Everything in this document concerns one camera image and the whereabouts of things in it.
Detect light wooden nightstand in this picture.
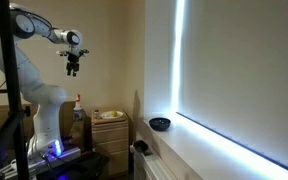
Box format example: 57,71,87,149
91,111,130,178

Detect white round plate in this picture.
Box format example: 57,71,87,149
99,110,124,120

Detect brown leather sofa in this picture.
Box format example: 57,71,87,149
0,101,87,151

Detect black base mat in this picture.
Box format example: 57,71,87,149
33,151,110,180

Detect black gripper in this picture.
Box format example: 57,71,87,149
66,53,81,78

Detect dark blue bowl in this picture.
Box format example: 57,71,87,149
148,117,172,132

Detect small black bundle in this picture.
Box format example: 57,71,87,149
132,140,150,155

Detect black metal camera stand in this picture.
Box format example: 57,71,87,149
0,0,32,180

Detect spray bottle with red trigger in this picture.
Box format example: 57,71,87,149
72,93,84,122

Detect aluminium robot base rails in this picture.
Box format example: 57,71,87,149
0,146,82,179

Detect white window sill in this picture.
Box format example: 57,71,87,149
143,112,288,180

